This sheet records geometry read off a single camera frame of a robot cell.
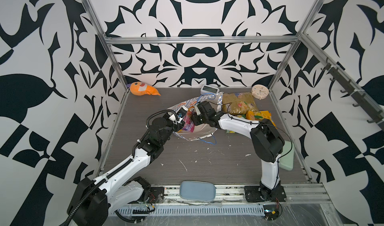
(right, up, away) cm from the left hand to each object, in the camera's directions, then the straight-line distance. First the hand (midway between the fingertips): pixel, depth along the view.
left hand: (180, 105), depth 74 cm
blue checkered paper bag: (+11, -16, +20) cm, 28 cm away
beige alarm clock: (+57, +10, +42) cm, 71 cm away
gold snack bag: (+38, +1, +31) cm, 49 cm away
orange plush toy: (-33, +11, +35) cm, 49 cm away
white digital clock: (+17, +12, +42) cm, 47 cm away
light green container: (+56, -30, +7) cm, 64 cm away
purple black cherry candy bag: (+3, -13, +20) cm, 24 cm away
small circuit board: (+43, -50, -2) cm, 66 cm away
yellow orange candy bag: (+49, -7, +25) cm, 56 cm away
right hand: (+6, -7, +19) cm, 21 cm away
